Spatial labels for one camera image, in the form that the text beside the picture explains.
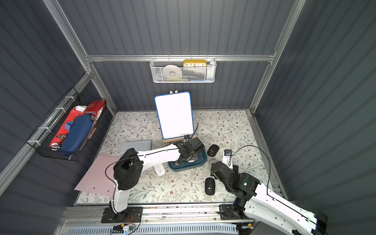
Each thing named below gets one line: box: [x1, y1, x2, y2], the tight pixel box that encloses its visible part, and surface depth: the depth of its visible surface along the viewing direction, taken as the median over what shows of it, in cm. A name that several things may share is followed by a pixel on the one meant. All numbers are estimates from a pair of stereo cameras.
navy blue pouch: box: [60, 114, 94, 155], surface depth 70 cm
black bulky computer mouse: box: [207, 143, 220, 158], surface depth 96 cm
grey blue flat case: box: [119, 139, 152, 153], surface depth 102 cm
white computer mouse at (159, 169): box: [153, 163, 166, 177], surface depth 88 cm
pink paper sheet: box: [73, 154, 119, 198], surface depth 84 cm
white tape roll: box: [162, 64, 183, 80], surface depth 86 cm
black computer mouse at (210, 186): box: [204, 177, 216, 196], surface depth 82 cm
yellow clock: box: [182, 59, 208, 68], surface depth 89 cm
